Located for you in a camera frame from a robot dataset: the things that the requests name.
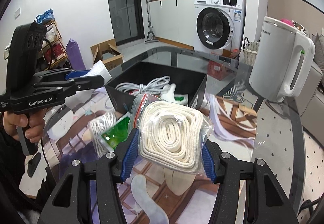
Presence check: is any anime print desk mat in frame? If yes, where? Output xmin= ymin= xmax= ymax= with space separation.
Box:
xmin=40 ymin=92 xmax=257 ymax=223

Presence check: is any white wicker basket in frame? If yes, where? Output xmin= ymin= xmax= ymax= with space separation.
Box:
xmin=243 ymin=37 xmax=259 ymax=66

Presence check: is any grey sofa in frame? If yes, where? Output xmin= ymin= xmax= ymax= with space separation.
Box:
xmin=295 ymin=61 xmax=323 ymax=145

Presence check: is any bagged cream rope coil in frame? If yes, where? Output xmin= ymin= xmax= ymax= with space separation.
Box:
xmin=128 ymin=94 xmax=215 ymax=181

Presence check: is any brown cardboard box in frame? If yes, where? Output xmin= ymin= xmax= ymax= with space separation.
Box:
xmin=91 ymin=39 xmax=123 ymax=70

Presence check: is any dark glass door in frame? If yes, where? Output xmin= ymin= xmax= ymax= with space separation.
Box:
xmin=108 ymin=0 xmax=144 ymax=46

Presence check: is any person's left hand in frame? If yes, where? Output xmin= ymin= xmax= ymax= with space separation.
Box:
xmin=3 ymin=109 xmax=46 ymax=143

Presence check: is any purple rolled yoga mat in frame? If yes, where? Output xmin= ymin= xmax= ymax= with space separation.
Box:
xmin=66 ymin=39 xmax=86 ymax=70

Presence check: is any green white medicine packet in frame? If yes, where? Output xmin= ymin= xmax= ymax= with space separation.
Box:
xmin=100 ymin=113 xmax=130 ymax=149

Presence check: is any floor mop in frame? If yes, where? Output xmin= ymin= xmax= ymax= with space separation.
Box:
xmin=145 ymin=0 xmax=159 ymax=44

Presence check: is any white plush snake toy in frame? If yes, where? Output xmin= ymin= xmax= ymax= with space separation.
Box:
xmin=160 ymin=84 xmax=176 ymax=103

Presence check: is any pink plush pile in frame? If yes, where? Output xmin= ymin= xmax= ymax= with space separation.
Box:
xmin=281 ymin=19 xmax=297 ymax=27

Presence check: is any white cable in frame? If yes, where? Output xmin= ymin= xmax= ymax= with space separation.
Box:
xmin=115 ymin=75 xmax=172 ymax=97

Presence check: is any red white snack packet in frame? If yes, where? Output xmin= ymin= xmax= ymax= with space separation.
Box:
xmin=129 ymin=91 xmax=139 ymax=97

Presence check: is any white kitchen cabinet counter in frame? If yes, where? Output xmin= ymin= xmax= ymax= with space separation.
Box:
xmin=149 ymin=0 xmax=196 ymax=49

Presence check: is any white foam piece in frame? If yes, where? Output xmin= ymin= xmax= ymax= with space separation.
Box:
xmin=83 ymin=60 xmax=112 ymax=84

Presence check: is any white front-load washing machine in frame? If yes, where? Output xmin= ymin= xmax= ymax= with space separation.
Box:
xmin=193 ymin=0 xmax=246 ymax=54

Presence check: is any wooden shoe rack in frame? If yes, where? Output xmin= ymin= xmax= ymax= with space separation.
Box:
xmin=38 ymin=20 xmax=69 ymax=70

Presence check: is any black open storage box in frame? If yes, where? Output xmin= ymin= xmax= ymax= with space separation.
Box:
xmin=106 ymin=62 xmax=207 ymax=114

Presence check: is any white electric kettle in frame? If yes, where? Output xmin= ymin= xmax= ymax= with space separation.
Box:
xmin=249 ymin=16 xmax=315 ymax=103

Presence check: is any grey cushion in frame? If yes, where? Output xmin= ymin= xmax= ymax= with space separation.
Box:
xmin=312 ymin=32 xmax=324 ymax=74

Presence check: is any bagged thin white string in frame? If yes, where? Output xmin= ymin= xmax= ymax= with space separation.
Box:
xmin=89 ymin=111 xmax=120 ymax=158

